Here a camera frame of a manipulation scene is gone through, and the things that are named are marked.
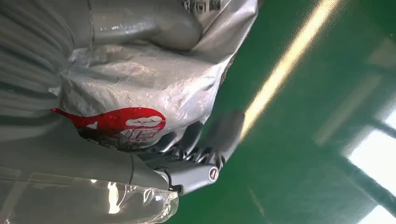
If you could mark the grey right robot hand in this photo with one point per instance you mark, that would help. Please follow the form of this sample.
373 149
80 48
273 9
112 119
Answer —
77 164

